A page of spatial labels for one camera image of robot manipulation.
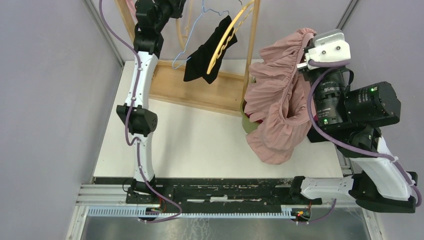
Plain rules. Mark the pink plastic hanger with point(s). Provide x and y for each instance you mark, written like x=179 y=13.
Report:
x=132 y=9

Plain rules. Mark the dark striped garment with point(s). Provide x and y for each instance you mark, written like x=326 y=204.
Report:
x=198 y=62

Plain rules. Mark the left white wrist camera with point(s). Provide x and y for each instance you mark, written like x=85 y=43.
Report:
x=327 y=50

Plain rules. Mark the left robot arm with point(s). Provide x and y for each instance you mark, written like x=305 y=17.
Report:
x=139 y=122

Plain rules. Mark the olive green plastic basket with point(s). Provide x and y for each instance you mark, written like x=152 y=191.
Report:
x=247 y=125

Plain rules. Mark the wooden clothes rack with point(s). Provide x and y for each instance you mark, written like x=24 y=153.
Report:
x=224 y=95

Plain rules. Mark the light blue hanger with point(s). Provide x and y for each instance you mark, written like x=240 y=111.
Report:
x=192 y=28

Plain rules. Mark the light pink skirt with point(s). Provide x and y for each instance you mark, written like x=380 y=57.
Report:
x=278 y=99

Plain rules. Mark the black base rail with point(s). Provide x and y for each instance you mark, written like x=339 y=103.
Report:
x=213 y=195

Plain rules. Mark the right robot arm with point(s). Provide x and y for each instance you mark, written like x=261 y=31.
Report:
x=352 y=121

